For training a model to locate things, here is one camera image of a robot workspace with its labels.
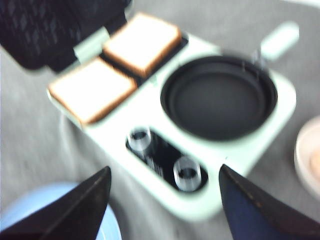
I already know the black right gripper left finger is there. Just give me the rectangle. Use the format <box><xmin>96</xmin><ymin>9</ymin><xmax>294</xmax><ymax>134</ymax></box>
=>
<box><xmin>0</xmin><ymin>166</ymin><xmax>112</xmax><ymax>240</ymax></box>

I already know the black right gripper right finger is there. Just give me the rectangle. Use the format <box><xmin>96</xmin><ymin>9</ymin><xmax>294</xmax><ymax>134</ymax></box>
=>
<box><xmin>218</xmin><ymin>164</ymin><xmax>320</xmax><ymax>240</ymax></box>

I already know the beige ribbed ceramic bowl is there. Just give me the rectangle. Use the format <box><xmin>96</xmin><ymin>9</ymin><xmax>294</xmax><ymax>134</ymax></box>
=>
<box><xmin>294</xmin><ymin>116</ymin><xmax>320</xmax><ymax>200</ymax></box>

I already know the white bread slice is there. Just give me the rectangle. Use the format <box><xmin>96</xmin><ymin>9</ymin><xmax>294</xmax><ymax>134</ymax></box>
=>
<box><xmin>102</xmin><ymin>12</ymin><xmax>182</xmax><ymax>78</ymax></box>
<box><xmin>48</xmin><ymin>57</ymin><xmax>138</xmax><ymax>126</ymax></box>

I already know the breakfast maker hinged lid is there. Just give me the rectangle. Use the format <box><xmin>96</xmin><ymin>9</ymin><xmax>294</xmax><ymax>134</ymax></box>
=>
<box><xmin>0</xmin><ymin>0</ymin><xmax>131</xmax><ymax>72</ymax></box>

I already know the mint green breakfast maker base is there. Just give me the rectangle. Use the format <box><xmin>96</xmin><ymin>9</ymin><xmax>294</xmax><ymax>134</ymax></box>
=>
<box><xmin>47</xmin><ymin>29</ymin><xmax>296</xmax><ymax>221</ymax></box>

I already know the blue round plate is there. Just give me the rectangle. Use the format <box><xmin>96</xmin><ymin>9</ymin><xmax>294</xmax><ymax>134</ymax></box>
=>
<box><xmin>0</xmin><ymin>182</ymin><xmax>122</xmax><ymax>240</ymax></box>

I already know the right silver control knob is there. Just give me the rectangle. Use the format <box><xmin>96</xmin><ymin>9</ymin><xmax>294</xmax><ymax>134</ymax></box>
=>
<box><xmin>173</xmin><ymin>156</ymin><xmax>202</xmax><ymax>192</ymax></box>

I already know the silver control knob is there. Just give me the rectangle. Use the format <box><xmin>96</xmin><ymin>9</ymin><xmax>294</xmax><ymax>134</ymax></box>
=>
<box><xmin>173</xmin><ymin>156</ymin><xmax>202</xmax><ymax>192</ymax></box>
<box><xmin>127</xmin><ymin>126</ymin><xmax>152</xmax><ymax>152</ymax></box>

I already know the left silver control knob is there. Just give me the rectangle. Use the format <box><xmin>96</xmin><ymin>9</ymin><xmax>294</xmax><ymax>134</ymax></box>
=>
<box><xmin>127</xmin><ymin>126</ymin><xmax>152</xmax><ymax>152</ymax></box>

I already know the black round frying pan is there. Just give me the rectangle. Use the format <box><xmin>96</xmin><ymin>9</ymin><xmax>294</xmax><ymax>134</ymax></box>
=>
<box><xmin>160</xmin><ymin>21</ymin><xmax>300</xmax><ymax>141</ymax></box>

